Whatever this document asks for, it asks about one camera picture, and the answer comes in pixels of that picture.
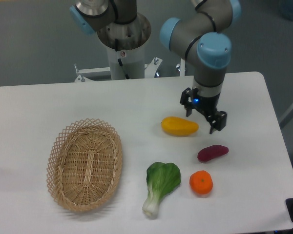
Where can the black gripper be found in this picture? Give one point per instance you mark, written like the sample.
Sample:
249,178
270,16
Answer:
207,106

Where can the yellow mango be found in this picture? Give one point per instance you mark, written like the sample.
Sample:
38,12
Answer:
180,127

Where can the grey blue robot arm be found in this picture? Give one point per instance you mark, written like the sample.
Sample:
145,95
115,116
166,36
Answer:
199,41

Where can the purple sweet potato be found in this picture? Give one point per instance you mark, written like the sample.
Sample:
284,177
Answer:
212,152

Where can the orange tangerine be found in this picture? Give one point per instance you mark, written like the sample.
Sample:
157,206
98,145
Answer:
201,182

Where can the green bok choy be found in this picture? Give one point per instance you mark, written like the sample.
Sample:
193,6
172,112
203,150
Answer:
162,179

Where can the oval wicker basket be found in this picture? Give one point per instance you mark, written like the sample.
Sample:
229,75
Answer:
85,165

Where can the blue water bottle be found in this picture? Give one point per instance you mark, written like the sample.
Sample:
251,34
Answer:
286,8

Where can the white metal base frame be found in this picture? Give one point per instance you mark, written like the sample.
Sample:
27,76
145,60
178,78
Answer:
117,72

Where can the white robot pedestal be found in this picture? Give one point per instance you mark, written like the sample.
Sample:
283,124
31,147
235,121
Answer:
125,43

